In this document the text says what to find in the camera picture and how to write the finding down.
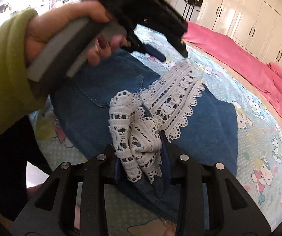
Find Hello Kitty bed sheet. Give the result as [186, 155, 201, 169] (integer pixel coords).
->
[30, 26, 282, 230]

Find green left sleeve forearm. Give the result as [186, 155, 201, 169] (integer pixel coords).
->
[0, 9, 46, 135]

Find left hand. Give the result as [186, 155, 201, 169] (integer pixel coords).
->
[25, 0, 131, 66]

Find right hand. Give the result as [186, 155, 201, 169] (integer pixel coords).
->
[163, 228, 176, 236]

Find pink comforter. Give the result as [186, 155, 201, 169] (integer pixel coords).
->
[183, 22, 282, 118]

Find white wardrobe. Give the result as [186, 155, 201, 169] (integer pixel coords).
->
[197, 0, 282, 68]

